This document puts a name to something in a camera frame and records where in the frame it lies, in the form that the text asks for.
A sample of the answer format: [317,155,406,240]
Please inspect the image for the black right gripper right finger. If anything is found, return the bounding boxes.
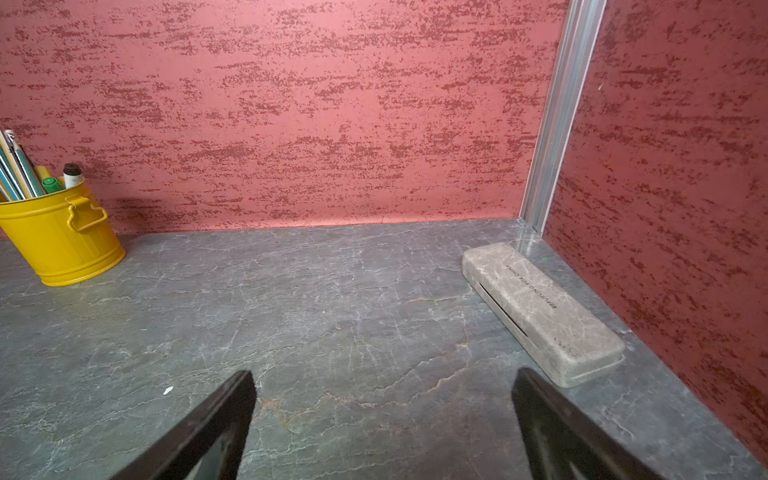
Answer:
[511,368,660,479]

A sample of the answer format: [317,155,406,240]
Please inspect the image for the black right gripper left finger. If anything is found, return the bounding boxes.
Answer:
[113,370,257,479]

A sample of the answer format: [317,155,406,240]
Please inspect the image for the grey marbled pencil case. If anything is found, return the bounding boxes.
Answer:
[462,243,625,388]

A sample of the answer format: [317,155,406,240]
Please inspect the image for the yellow metal pencil bucket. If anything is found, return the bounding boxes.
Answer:
[1,183,126,287]

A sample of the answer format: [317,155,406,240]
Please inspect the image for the white marker black cap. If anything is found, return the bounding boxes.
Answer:
[63,163,84,189]

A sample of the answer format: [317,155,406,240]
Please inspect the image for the green marker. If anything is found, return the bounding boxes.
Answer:
[41,177,65,194]

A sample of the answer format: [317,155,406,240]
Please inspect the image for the pencils in bucket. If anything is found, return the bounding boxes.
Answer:
[1,129,46,200]

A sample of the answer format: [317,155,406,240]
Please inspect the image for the aluminium corner post right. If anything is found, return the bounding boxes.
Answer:
[520,0,607,234]

